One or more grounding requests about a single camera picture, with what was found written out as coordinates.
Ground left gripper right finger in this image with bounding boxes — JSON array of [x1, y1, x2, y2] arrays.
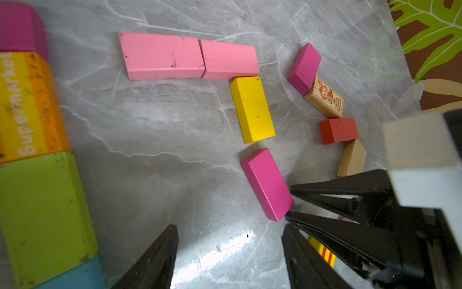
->
[[282, 224, 351, 289]]

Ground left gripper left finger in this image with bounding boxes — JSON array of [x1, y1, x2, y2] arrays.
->
[[113, 225, 179, 289]]

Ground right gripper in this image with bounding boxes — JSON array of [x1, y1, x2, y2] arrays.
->
[[286, 169, 462, 289]]

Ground yellow red striped block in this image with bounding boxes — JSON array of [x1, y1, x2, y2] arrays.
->
[[309, 236, 336, 268]]

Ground blue block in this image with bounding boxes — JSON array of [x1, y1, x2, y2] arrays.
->
[[36, 255, 106, 289]]

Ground magenta block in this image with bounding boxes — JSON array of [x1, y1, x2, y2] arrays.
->
[[1, 1, 49, 61], [287, 43, 322, 95], [241, 148, 294, 222]]

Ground green block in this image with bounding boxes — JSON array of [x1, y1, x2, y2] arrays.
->
[[1, 152, 99, 289]]

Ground pink block top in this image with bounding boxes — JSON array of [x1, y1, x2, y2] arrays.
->
[[119, 32, 205, 81]]

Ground pink block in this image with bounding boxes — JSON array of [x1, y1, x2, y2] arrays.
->
[[119, 32, 205, 81], [199, 40, 260, 80]]

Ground tan wooden block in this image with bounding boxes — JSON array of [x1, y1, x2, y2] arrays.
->
[[337, 140, 367, 178]]

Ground patterned wooden block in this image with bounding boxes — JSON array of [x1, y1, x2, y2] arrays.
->
[[304, 76, 345, 119]]

